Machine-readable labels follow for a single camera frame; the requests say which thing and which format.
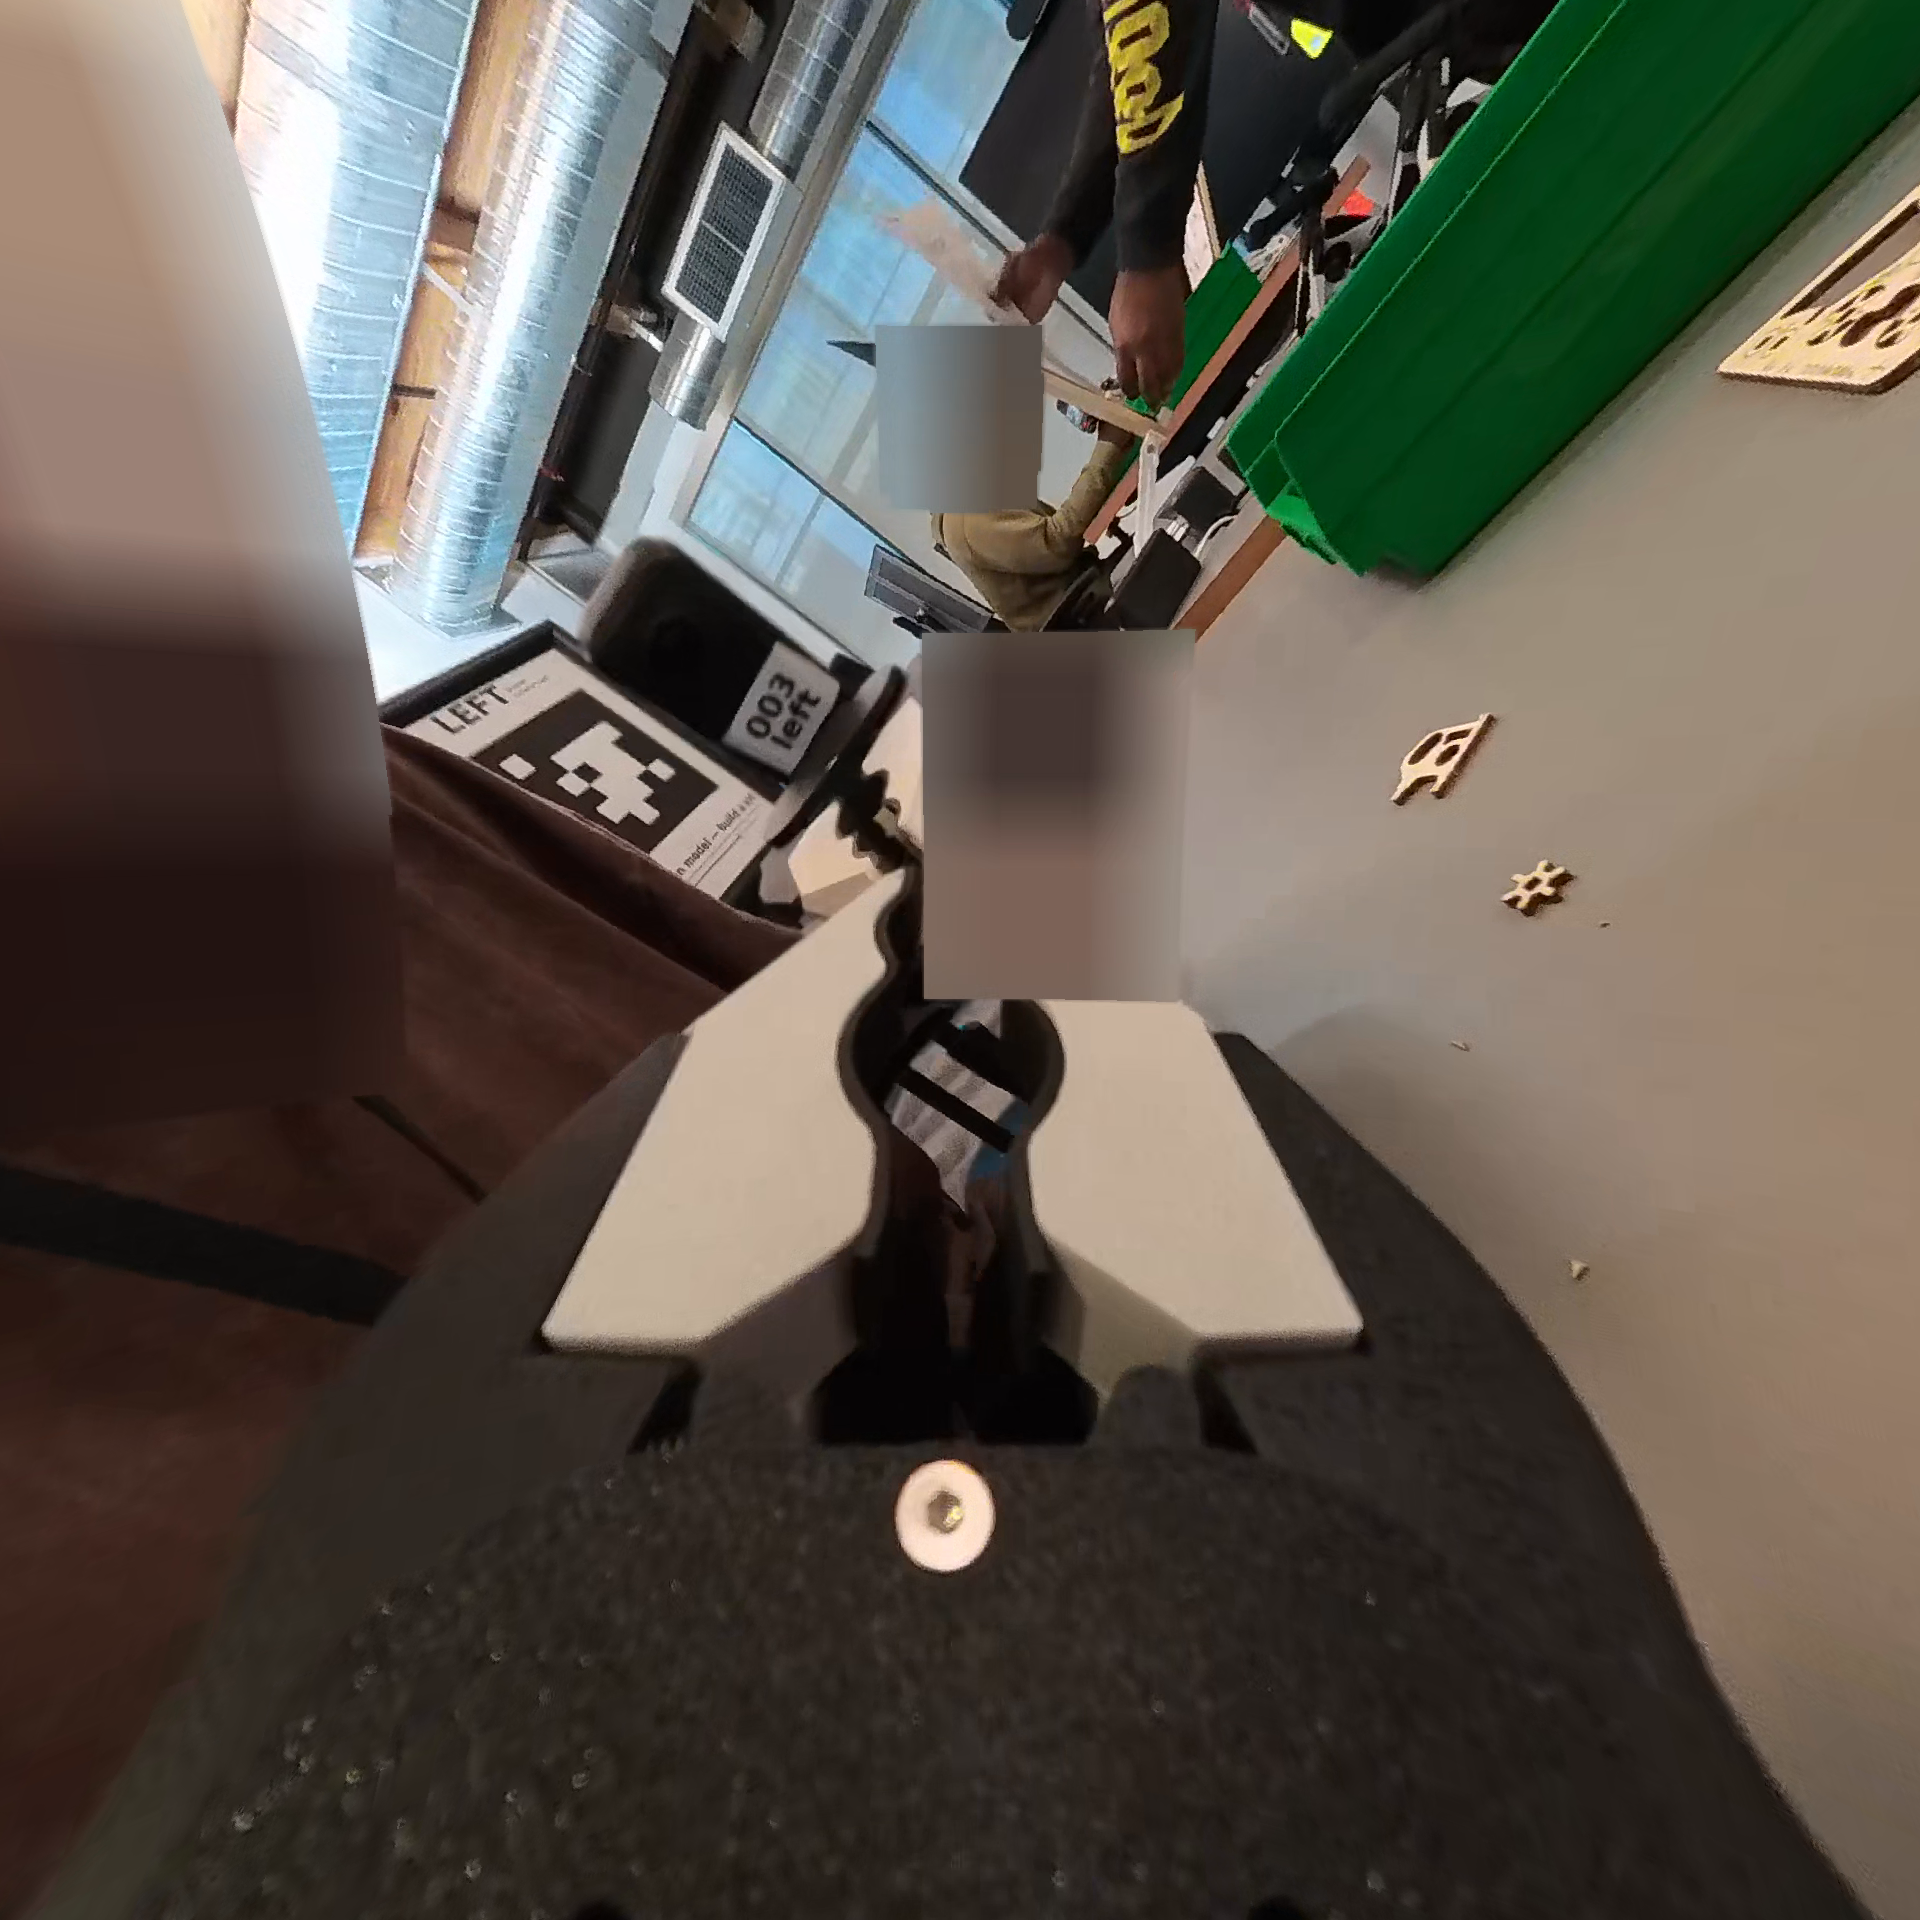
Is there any large green plastic bin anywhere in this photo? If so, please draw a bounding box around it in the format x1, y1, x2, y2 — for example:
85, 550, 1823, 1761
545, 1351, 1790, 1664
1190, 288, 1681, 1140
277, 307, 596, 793
1222, 0, 1764, 579

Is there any wooden board with printed tag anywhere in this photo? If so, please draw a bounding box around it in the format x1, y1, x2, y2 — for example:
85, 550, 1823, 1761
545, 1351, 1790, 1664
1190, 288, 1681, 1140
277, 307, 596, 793
1717, 194, 1920, 400

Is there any white vent grille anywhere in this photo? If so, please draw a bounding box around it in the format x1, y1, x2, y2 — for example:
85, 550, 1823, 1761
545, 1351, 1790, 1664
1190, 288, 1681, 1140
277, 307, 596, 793
661, 129, 789, 326

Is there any car-shaped wooden cutout piece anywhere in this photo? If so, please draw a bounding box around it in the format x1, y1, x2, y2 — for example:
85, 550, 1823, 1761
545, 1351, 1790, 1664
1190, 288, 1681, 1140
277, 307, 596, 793
1389, 712, 1496, 808

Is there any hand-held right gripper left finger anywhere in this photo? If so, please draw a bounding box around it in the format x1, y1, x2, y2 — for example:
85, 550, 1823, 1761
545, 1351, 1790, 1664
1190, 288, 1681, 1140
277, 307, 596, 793
540, 871, 917, 1354

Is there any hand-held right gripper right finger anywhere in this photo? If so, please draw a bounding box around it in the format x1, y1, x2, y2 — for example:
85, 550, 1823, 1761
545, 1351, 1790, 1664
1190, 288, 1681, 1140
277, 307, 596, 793
1016, 999, 1367, 1379

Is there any black strap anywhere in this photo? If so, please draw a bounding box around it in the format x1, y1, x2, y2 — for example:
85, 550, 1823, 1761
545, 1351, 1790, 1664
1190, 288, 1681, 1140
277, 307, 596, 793
0, 1161, 406, 1328

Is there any person's left forearm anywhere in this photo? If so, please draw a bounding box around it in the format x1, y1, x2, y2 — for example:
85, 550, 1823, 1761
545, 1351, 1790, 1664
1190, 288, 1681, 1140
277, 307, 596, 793
381, 728, 804, 1081

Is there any small green plastic bin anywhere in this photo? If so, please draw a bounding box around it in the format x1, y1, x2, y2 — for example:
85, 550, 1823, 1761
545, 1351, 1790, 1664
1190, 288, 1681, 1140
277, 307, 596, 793
1160, 240, 1278, 436

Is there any wooden plank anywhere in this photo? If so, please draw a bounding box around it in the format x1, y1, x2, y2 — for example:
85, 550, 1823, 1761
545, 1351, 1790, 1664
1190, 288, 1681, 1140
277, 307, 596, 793
1042, 359, 1164, 436

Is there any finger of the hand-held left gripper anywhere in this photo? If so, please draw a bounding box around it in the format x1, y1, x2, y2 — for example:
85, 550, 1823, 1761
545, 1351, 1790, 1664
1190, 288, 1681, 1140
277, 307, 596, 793
839, 697, 927, 865
756, 802, 917, 923

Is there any narrow silver air duct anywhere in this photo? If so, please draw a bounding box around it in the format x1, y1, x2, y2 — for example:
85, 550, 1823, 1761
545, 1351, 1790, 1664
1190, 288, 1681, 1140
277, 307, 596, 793
652, 0, 932, 431

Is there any large silver air duct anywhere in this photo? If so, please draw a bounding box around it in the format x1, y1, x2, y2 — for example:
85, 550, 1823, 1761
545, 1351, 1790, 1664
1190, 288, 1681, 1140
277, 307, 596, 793
230, 0, 721, 634

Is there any black white striped object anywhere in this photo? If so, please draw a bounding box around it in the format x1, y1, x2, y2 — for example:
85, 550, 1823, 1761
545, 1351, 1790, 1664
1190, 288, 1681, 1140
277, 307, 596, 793
885, 1006, 1021, 1202

